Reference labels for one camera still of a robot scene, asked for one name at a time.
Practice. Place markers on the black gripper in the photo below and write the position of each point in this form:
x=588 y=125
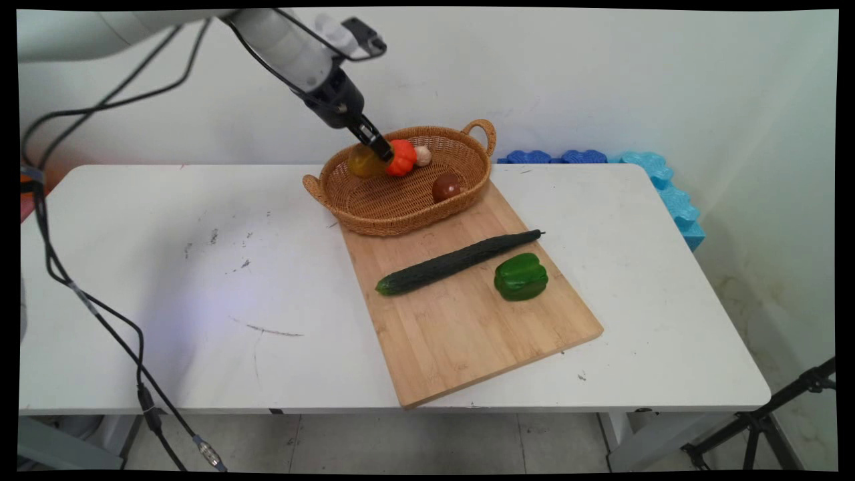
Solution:
x=335 y=100

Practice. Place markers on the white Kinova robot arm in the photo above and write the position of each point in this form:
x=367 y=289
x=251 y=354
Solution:
x=280 y=40

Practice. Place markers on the yellow bell pepper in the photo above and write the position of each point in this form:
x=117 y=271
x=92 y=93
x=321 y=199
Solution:
x=363 y=164

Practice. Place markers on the small orange pumpkin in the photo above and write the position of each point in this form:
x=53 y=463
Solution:
x=403 y=162

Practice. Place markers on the beige garlic toy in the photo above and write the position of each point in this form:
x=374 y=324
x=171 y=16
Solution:
x=423 y=157

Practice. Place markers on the dark red tomato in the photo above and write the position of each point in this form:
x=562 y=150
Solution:
x=445 y=188

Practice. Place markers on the long dark green cucumber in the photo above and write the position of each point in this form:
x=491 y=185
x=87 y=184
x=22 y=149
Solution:
x=454 y=262

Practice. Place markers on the green bell pepper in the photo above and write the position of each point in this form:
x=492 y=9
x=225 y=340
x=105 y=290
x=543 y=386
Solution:
x=521 y=277

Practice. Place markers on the bamboo cutting board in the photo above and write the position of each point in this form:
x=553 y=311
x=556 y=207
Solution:
x=467 y=334

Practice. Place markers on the light blue foam mat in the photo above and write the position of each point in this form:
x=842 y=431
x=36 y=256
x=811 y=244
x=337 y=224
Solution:
x=674 y=194

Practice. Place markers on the white table leg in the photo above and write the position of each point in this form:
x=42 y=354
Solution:
x=641 y=441

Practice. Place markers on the grey table leg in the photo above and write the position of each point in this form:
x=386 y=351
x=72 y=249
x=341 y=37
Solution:
x=67 y=444

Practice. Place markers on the black tripod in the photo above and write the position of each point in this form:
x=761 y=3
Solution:
x=758 y=421

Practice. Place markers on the wrist camera with black bracket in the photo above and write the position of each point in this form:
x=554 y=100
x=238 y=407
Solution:
x=364 y=37

